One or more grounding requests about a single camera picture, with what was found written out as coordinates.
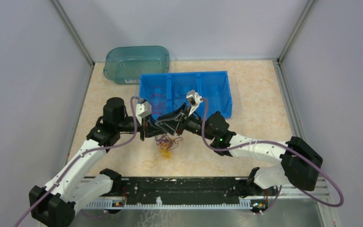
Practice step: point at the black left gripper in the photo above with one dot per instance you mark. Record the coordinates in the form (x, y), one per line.
(152, 130)

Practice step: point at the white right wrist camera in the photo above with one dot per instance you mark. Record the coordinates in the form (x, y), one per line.
(194, 99)

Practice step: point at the grey slotted cable duct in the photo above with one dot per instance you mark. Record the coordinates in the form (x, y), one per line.
(108, 204)

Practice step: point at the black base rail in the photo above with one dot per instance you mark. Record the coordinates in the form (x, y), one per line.
(187, 190)

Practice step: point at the blue three-compartment plastic bin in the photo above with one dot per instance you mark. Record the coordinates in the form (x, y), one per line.
(167, 91)

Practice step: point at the teal transparent plastic tub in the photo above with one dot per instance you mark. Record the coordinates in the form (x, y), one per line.
(125, 65)

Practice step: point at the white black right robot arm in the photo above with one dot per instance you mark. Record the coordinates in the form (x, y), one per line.
(294, 161)

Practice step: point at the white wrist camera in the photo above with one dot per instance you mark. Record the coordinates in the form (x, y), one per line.
(143, 109)
(194, 99)

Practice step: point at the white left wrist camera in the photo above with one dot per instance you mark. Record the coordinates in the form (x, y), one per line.
(143, 109)

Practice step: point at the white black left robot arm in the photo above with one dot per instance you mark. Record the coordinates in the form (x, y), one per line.
(57, 202)

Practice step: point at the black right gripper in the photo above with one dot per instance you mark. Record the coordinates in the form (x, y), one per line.
(170, 126)

